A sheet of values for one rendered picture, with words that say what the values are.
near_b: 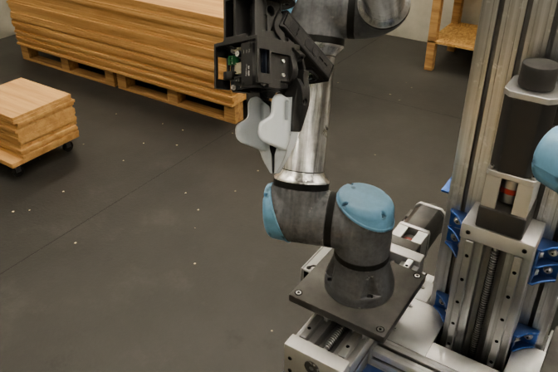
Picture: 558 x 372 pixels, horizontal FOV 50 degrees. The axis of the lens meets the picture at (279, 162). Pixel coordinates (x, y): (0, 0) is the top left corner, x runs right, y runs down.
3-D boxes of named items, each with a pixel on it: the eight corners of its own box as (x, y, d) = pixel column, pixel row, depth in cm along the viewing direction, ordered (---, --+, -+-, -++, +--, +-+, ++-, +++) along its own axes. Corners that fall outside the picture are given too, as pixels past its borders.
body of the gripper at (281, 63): (212, 95, 69) (211, -9, 69) (263, 100, 75) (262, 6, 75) (259, 88, 64) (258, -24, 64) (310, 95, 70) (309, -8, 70)
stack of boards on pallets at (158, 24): (308, 80, 500) (310, -14, 461) (233, 126, 425) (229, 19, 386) (105, 30, 617) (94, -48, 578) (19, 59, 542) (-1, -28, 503)
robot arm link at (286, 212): (328, 255, 117) (358, -29, 110) (255, 244, 120) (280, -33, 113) (335, 241, 129) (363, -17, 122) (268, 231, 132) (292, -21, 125)
